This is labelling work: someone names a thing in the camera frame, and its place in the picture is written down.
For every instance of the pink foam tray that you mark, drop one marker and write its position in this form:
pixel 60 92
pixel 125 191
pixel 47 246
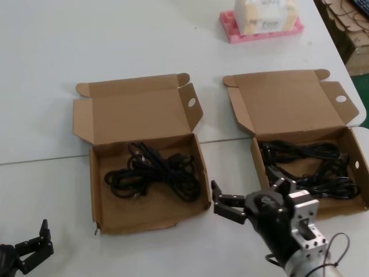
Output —
pixel 259 39

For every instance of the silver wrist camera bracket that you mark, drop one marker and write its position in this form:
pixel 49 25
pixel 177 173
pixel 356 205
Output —
pixel 305 213

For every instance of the brown cardboard box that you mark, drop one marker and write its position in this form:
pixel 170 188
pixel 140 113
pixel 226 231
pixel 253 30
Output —
pixel 138 115
pixel 288 101

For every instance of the white yellow tissue pack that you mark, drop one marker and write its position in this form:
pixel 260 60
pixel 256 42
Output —
pixel 265 17

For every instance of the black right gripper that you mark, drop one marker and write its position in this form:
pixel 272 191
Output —
pixel 268 213

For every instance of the black zip tie loop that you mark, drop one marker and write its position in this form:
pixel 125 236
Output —
pixel 347 245

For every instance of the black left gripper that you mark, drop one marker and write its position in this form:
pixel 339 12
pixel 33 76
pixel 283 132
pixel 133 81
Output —
pixel 7 259

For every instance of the black keyboard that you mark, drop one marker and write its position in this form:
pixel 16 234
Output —
pixel 361 4

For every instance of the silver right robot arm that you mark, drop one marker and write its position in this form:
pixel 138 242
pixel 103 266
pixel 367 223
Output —
pixel 305 268

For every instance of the brown carton with writing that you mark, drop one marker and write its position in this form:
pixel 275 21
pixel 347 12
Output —
pixel 360 39

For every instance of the pale cardboard carton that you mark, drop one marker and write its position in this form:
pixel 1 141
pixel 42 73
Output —
pixel 359 62

